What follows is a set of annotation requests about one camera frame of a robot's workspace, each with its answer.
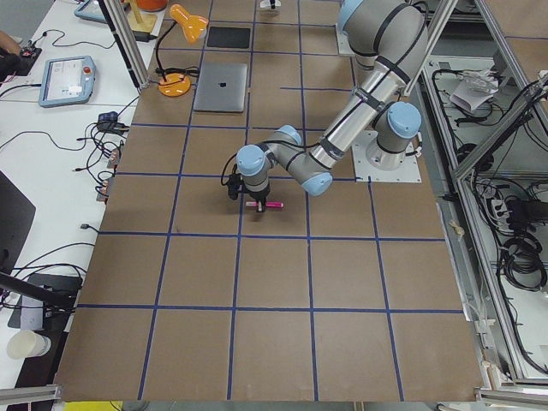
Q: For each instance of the second grey robot arm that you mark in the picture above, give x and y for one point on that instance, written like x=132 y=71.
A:
x=391 y=30

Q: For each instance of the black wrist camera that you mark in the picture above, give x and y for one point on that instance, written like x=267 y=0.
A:
x=234 y=186

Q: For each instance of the white paper cup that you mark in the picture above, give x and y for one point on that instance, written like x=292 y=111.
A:
x=27 y=344

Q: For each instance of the pink marker pen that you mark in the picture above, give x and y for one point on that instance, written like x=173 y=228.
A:
x=269 y=205

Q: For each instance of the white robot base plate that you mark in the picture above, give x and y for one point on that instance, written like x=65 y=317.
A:
x=372 y=164

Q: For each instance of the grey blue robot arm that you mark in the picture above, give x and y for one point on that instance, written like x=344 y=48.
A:
x=396 y=123

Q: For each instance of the blue teach pendant tablet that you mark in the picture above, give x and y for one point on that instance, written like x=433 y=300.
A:
x=67 y=81

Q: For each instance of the black mousepad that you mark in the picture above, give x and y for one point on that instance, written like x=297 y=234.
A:
x=229 y=37

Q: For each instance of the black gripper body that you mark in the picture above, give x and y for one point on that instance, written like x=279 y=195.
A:
x=257 y=196

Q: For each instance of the silver apple laptop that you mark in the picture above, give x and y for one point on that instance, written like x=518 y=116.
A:
x=221 y=88

